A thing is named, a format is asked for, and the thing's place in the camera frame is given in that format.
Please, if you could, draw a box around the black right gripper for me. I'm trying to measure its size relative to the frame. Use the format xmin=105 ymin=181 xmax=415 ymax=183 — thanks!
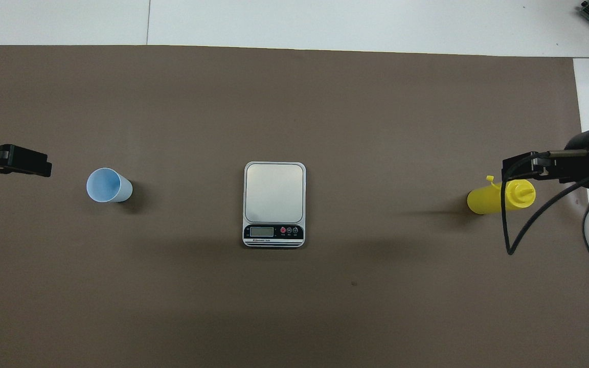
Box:
xmin=503 ymin=129 xmax=589 ymax=186

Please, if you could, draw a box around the yellow squeeze bottle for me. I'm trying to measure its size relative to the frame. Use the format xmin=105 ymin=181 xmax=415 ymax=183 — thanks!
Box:
xmin=467 ymin=175 xmax=536 ymax=215

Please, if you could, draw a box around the light blue plastic cup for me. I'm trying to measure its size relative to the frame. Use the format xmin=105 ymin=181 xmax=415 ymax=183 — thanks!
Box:
xmin=86 ymin=168 xmax=133 ymax=203

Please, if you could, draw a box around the silver digital kitchen scale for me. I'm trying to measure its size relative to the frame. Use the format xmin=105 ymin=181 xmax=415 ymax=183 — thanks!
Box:
xmin=243 ymin=162 xmax=306 ymax=248

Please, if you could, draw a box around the brown paper table mat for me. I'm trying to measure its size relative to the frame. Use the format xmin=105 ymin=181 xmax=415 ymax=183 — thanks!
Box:
xmin=0 ymin=45 xmax=589 ymax=368

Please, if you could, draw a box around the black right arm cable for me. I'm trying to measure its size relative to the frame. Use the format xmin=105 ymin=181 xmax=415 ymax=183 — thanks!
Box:
xmin=500 ymin=151 xmax=589 ymax=256

